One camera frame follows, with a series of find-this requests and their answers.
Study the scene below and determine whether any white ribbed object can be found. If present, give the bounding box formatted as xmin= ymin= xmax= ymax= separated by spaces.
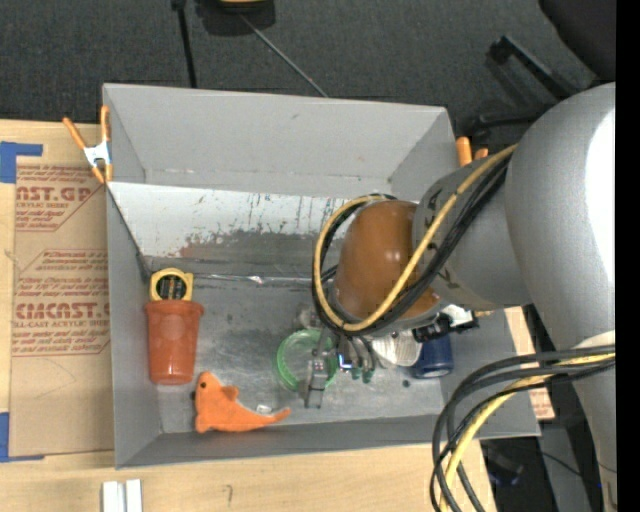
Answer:
xmin=371 ymin=331 xmax=424 ymax=367

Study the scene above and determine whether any grey metal bin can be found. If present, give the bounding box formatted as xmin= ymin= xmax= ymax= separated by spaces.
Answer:
xmin=101 ymin=83 xmax=543 ymax=470

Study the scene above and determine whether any orange plush toy fish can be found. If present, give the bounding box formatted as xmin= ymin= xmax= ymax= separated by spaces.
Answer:
xmin=192 ymin=370 xmax=292 ymax=434

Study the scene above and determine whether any dark blue cup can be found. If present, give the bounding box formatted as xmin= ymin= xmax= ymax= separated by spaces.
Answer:
xmin=408 ymin=333 xmax=456 ymax=380

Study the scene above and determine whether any orange plastic cup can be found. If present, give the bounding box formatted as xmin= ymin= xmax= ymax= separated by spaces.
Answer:
xmin=144 ymin=298 xmax=205 ymax=386

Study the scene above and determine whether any yellow and black square object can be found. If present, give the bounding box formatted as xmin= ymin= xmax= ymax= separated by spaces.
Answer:
xmin=148 ymin=267 xmax=195 ymax=303

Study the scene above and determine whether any brown cardboard board red print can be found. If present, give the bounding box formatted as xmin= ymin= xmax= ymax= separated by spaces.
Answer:
xmin=0 ymin=118 xmax=556 ymax=462

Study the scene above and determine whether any black cylinder on white bracket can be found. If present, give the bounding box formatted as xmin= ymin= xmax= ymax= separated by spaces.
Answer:
xmin=411 ymin=303 xmax=480 ymax=344

